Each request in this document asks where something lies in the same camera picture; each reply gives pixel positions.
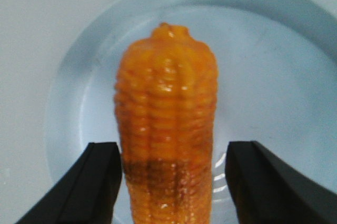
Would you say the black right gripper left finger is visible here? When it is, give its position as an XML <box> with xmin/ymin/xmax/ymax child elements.
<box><xmin>18</xmin><ymin>142</ymin><xmax>122</xmax><ymax>223</ymax></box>

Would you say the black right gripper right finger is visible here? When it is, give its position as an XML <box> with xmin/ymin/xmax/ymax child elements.
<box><xmin>225</xmin><ymin>141</ymin><xmax>336</xmax><ymax>223</ymax></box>

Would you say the orange plastic corn cob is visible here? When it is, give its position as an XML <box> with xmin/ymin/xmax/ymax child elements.
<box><xmin>114</xmin><ymin>23</ymin><xmax>218</xmax><ymax>223</ymax></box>

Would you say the light blue round plate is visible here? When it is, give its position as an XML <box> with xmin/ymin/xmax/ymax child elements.
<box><xmin>45</xmin><ymin>0</ymin><xmax>336</xmax><ymax>223</ymax></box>

